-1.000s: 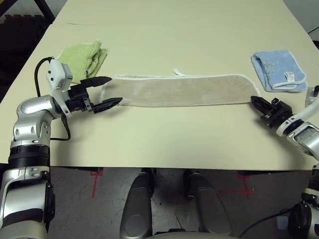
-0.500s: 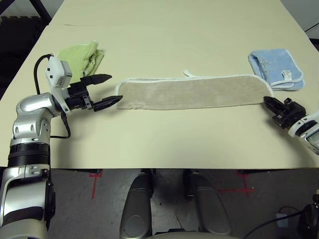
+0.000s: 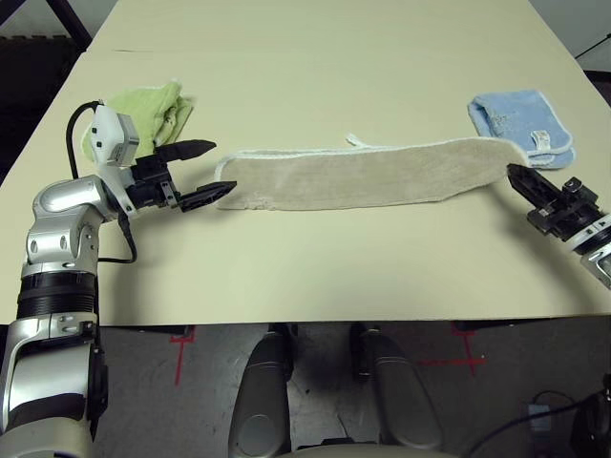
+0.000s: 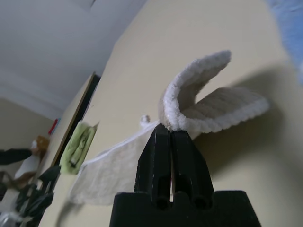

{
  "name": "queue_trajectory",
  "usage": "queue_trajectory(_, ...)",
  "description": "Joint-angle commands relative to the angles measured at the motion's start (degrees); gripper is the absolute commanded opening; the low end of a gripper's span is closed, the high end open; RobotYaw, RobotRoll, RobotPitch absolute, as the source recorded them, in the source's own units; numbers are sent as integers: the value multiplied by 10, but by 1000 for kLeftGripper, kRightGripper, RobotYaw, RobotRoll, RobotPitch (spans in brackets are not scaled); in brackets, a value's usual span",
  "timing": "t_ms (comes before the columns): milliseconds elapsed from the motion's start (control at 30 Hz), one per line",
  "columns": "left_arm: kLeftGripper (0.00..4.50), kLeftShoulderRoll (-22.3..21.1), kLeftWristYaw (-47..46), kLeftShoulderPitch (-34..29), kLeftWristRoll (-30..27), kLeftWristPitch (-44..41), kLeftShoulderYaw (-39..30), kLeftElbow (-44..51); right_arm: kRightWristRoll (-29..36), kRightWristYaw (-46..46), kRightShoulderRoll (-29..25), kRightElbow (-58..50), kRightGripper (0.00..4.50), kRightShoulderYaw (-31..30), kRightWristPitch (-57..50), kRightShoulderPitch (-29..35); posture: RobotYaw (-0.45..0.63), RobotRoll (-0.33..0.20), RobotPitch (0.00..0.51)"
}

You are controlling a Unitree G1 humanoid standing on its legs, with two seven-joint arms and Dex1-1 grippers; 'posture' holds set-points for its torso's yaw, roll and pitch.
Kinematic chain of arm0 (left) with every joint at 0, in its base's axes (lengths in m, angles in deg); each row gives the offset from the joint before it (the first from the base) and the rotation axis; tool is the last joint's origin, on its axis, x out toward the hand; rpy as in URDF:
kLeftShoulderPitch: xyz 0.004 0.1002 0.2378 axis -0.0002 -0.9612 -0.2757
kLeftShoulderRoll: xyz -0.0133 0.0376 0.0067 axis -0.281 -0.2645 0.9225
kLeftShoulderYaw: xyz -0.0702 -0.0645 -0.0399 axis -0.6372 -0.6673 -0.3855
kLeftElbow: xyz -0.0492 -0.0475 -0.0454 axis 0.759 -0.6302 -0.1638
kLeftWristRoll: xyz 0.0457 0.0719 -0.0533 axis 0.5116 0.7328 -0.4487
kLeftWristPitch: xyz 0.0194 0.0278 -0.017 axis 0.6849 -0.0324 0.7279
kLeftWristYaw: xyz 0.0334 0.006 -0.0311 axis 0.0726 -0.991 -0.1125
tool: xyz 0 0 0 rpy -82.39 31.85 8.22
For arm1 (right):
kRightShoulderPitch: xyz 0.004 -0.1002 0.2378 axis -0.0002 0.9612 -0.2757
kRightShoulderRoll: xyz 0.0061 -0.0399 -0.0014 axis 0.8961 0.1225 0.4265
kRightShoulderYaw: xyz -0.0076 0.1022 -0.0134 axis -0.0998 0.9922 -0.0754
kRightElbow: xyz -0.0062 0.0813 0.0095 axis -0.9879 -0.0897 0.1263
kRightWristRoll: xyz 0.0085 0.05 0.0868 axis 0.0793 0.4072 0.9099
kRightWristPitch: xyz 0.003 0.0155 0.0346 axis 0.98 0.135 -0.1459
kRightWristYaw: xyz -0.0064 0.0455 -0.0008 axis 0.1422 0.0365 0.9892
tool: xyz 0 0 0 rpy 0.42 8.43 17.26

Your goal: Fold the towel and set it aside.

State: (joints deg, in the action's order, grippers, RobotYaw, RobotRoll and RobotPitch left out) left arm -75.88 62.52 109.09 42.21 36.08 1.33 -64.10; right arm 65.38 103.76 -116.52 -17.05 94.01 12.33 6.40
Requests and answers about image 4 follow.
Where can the blue folded towel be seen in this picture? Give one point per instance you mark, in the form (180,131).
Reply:
(293,28)

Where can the red wall sign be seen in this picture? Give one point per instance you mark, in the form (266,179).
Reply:
(54,126)

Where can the bystander forearm black sleeve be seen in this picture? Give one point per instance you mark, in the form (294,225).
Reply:
(14,156)

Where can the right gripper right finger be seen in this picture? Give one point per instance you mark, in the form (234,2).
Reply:
(189,170)

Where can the brown paper bag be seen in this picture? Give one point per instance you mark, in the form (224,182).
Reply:
(40,144)

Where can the beige towel white trim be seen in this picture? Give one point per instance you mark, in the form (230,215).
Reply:
(106,170)

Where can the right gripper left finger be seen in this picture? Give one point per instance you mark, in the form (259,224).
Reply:
(156,165)

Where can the green folded towel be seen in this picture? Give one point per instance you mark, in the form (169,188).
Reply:
(75,146)

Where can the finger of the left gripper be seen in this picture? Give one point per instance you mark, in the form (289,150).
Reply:
(50,177)
(36,203)

